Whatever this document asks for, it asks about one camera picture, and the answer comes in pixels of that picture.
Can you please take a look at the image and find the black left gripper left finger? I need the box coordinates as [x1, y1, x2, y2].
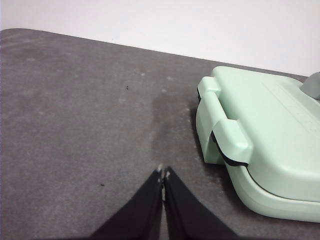
[89, 163, 165, 240]

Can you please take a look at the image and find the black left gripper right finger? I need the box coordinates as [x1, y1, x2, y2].
[163, 166, 241, 240]

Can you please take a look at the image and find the green breakfast machine base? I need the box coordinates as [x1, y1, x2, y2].
[194, 99, 320, 223]

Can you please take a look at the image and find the green griddle lid chrome handle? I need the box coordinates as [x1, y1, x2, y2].
[197, 66, 320, 204]

